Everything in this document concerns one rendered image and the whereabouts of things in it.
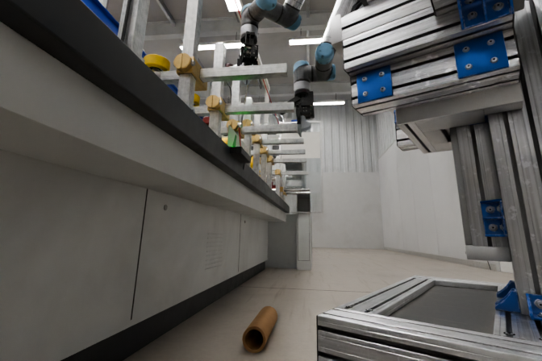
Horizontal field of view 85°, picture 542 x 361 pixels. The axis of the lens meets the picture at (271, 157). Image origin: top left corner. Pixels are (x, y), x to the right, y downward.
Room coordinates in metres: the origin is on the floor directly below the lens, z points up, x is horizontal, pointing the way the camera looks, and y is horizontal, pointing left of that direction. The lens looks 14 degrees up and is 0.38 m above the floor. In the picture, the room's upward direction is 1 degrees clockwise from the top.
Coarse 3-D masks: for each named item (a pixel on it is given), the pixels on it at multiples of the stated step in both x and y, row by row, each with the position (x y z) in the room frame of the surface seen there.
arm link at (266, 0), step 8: (256, 0) 1.00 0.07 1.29; (264, 0) 0.98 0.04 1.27; (272, 0) 0.99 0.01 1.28; (248, 8) 1.05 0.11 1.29; (256, 8) 1.02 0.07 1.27; (264, 8) 1.00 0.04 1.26; (272, 8) 1.01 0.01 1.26; (280, 8) 1.04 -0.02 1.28; (256, 16) 1.05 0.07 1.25; (264, 16) 1.05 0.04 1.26; (272, 16) 1.05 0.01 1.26
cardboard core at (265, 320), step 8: (264, 312) 1.30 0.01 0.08; (272, 312) 1.34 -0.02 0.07; (256, 320) 1.19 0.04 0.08; (264, 320) 1.20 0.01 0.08; (272, 320) 1.28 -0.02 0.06; (248, 328) 1.12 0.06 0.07; (256, 328) 1.11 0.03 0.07; (264, 328) 1.14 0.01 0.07; (272, 328) 1.25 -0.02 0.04; (248, 336) 1.17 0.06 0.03; (256, 336) 1.24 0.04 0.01; (264, 336) 1.11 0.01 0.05; (248, 344) 1.14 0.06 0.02; (256, 344) 1.16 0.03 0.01; (264, 344) 1.11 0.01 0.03; (256, 352) 1.11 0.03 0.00
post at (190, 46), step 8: (192, 0) 0.76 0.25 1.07; (200, 0) 0.78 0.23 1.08; (192, 8) 0.76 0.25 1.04; (200, 8) 0.78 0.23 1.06; (192, 16) 0.76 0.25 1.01; (200, 16) 0.79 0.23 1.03; (192, 24) 0.76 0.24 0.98; (200, 24) 0.79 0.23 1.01; (184, 32) 0.77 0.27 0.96; (192, 32) 0.76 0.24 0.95; (184, 40) 0.77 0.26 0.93; (192, 40) 0.76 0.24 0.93; (184, 48) 0.77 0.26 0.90; (192, 48) 0.76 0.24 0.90; (184, 80) 0.76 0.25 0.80; (192, 80) 0.77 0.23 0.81; (184, 88) 0.76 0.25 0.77; (192, 88) 0.78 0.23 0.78; (184, 96) 0.76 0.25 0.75; (192, 96) 0.78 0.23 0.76; (192, 104) 0.79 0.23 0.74
